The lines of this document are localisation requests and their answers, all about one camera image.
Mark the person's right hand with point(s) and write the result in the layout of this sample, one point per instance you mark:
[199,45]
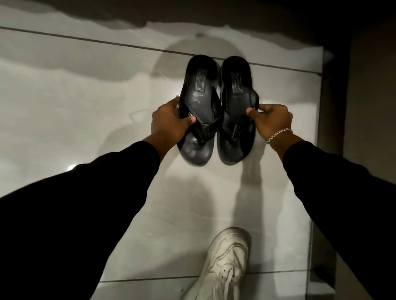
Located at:
[273,122]

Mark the white sneaker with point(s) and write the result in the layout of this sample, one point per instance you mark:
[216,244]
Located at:
[222,265]

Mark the person's right thumb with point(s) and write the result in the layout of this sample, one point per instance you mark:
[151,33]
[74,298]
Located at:
[252,113]

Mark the person's left forearm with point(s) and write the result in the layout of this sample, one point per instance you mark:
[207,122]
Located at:
[77,213]

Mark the person's left hand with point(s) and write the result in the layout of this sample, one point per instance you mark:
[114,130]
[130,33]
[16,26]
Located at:
[167,123]

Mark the black flip-flop sandal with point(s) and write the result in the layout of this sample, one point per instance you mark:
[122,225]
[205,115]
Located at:
[236,123]
[201,108]

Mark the person's right forearm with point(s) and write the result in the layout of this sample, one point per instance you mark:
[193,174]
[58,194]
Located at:
[340,197]

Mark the person's left thumb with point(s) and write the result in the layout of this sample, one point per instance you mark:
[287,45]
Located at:
[187,124]

